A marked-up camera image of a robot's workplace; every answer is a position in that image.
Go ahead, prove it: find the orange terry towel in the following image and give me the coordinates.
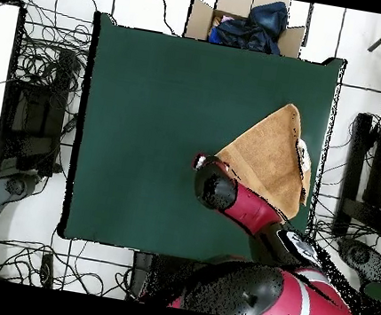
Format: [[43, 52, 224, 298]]
[[205, 91, 325, 224]]

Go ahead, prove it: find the cardboard box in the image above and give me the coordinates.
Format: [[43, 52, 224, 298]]
[[182, 0, 313, 60]]

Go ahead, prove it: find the pink and yellow garment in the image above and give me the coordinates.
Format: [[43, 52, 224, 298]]
[[211, 12, 236, 31]]

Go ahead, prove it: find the dark blue garment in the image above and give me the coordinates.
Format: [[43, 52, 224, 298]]
[[207, 0, 293, 57]]

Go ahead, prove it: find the black power strip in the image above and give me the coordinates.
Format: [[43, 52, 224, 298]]
[[36, 251, 59, 289]]

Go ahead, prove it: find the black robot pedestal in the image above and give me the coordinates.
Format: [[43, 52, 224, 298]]
[[125, 250, 202, 311]]

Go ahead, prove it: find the black cable tangle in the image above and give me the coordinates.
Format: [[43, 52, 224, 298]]
[[306, 188, 381, 257], [0, 234, 137, 302], [8, 0, 99, 94]]

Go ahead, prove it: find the long black cable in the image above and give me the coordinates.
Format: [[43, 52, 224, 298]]
[[139, 0, 184, 36]]

